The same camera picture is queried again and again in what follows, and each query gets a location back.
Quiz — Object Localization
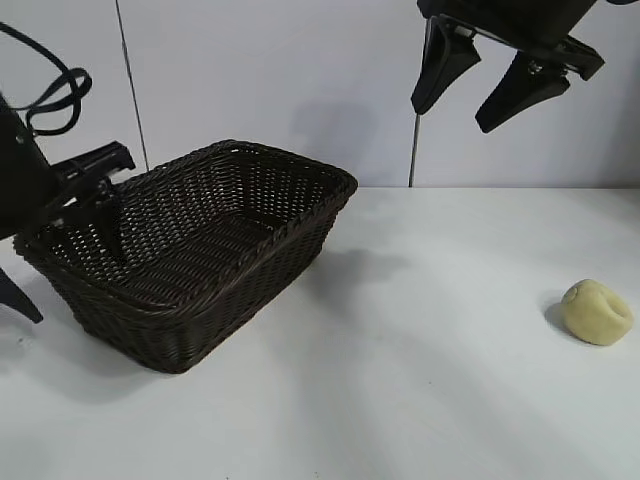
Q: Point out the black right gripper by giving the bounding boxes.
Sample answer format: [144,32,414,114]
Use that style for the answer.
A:
[410,0,605,134]

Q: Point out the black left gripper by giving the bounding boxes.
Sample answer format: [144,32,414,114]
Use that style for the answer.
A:
[0,92,136,325]

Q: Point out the dark brown woven basket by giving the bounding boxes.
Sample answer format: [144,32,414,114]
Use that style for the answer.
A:
[12,139,360,375]

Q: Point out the pale yellow egg yolk pastry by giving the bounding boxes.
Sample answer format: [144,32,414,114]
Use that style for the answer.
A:
[560,278,635,346]

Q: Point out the thin grey vertical rod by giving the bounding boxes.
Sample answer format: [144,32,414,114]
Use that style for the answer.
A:
[114,0,151,172]
[408,112,420,189]

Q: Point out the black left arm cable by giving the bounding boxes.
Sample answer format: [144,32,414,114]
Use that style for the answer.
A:
[0,21,94,137]

